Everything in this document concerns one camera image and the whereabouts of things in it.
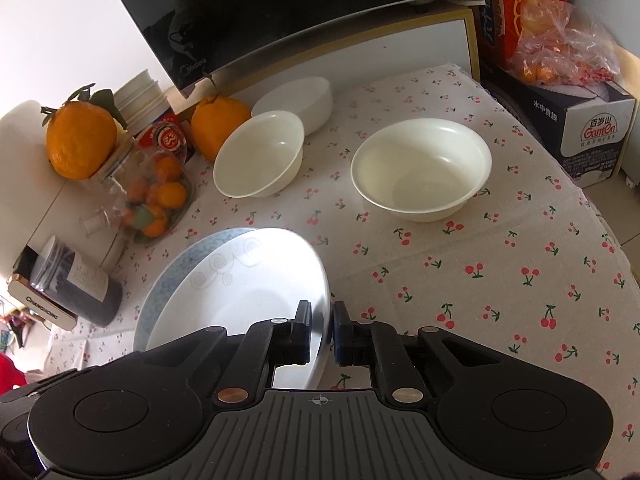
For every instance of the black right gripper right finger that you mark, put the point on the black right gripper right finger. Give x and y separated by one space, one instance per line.
378 347

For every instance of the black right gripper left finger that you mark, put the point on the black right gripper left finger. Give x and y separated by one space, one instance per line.
266 346

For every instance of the white plate with swirls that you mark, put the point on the white plate with swirls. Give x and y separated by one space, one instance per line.
257 276

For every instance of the large white bowl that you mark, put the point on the large white bowl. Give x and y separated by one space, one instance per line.
423 169

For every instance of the small white bowl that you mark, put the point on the small white bowl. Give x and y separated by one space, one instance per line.
310 99

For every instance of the blue rimmed plate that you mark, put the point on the blue rimmed plate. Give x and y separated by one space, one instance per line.
169 280

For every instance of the cherry print tablecloth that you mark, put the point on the cherry print tablecloth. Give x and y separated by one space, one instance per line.
526 267

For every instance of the medium white bowl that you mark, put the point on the medium white bowl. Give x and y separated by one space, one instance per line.
261 157

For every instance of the glass jar of small oranges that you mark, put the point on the glass jar of small oranges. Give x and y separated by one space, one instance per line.
142 192

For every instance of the dark glass jar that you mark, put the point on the dark glass jar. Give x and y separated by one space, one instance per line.
76 284

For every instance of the large orange by microwave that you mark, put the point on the large orange by microwave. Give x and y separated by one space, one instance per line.
214 119

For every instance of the red instant noodle cup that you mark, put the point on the red instant noodle cup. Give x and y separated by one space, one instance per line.
168 135

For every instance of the stack of white paper cups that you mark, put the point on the stack of white paper cups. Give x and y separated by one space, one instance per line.
141 102

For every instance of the large orange with leaves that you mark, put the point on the large orange with leaves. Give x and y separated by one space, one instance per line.
83 132

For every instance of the navy white water carton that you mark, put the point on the navy white water carton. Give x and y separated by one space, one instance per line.
584 128

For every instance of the plastic bag of fruit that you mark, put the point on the plastic bag of fruit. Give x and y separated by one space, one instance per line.
561 44

